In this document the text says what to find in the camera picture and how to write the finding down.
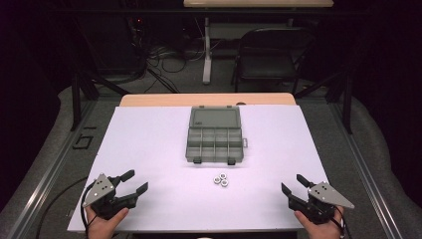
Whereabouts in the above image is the aluminium floor rail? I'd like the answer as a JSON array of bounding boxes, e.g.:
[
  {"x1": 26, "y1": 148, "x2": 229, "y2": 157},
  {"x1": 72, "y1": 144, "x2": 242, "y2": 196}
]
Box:
[
  {"x1": 329, "y1": 102, "x2": 404, "y2": 239},
  {"x1": 8, "y1": 99, "x2": 98, "y2": 239}
]

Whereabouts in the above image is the white table cover sheet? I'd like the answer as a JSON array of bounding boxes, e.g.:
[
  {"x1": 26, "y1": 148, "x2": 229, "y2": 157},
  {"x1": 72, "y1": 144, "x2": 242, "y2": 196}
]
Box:
[{"x1": 67, "y1": 105, "x2": 330, "y2": 233}]

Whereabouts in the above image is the white table leg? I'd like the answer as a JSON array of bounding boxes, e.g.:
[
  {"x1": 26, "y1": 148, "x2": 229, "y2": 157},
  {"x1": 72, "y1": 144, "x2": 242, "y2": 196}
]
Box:
[{"x1": 202, "y1": 16, "x2": 214, "y2": 86}]

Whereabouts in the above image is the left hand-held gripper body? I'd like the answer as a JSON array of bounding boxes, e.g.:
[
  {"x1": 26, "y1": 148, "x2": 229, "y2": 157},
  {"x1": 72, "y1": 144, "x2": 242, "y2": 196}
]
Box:
[{"x1": 82, "y1": 173, "x2": 138, "y2": 220}]

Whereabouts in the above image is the black floor cable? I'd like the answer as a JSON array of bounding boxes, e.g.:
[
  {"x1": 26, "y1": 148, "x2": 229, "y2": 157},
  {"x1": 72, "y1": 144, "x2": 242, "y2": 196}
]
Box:
[{"x1": 34, "y1": 176, "x2": 90, "y2": 239}]

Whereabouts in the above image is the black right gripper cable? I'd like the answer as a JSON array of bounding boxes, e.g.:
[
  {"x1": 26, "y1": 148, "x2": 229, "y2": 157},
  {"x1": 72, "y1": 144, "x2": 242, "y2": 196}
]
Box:
[{"x1": 330, "y1": 205, "x2": 348, "y2": 239}]

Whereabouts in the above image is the black rectangular floor bracket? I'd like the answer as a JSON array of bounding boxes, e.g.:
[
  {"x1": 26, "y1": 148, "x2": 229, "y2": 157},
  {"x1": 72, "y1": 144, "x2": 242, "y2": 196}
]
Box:
[{"x1": 72, "y1": 133, "x2": 95, "y2": 151}]

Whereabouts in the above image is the black metal stand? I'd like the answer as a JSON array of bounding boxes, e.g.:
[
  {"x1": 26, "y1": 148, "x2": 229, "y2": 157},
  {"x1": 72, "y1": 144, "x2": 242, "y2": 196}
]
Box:
[
  {"x1": 294, "y1": 70, "x2": 353, "y2": 135},
  {"x1": 70, "y1": 70, "x2": 131, "y2": 132}
]

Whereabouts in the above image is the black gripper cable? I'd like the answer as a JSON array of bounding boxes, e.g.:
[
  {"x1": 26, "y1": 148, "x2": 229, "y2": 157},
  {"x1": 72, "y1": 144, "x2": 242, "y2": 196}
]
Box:
[
  {"x1": 80, "y1": 181, "x2": 98, "y2": 239},
  {"x1": 330, "y1": 205, "x2": 348, "y2": 239}
]

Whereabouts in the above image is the tangle of floor cables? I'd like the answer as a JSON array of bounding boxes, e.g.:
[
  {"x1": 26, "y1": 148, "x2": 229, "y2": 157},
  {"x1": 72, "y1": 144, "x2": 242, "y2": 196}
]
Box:
[{"x1": 142, "y1": 43, "x2": 207, "y2": 95}]

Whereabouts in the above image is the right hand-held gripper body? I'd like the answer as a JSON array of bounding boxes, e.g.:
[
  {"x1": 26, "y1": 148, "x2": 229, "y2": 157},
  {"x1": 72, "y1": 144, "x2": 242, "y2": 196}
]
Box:
[{"x1": 288, "y1": 181, "x2": 355, "y2": 225}]

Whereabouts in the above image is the black folding chair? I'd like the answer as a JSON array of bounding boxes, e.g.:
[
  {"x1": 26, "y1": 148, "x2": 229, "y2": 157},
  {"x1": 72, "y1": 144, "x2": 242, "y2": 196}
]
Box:
[{"x1": 231, "y1": 26, "x2": 317, "y2": 97}]

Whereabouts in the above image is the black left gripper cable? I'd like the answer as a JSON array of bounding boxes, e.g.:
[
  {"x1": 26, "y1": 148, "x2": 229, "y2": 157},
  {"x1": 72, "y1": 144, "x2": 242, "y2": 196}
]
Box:
[{"x1": 80, "y1": 181, "x2": 98, "y2": 239}]

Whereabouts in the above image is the person's left hand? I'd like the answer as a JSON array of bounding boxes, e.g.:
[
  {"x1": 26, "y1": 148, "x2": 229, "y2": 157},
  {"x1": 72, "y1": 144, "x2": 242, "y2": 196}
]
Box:
[{"x1": 85, "y1": 205, "x2": 130, "y2": 239}]

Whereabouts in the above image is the grey plastic organizer box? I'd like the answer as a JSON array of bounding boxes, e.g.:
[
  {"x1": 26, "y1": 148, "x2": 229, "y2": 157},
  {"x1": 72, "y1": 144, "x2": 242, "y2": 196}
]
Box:
[{"x1": 184, "y1": 105, "x2": 250, "y2": 166}]

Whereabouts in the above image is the person's right hand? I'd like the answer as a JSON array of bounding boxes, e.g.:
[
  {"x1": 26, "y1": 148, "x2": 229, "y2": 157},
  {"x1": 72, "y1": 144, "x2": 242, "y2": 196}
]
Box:
[{"x1": 294, "y1": 206, "x2": 345, "y2": 239}]

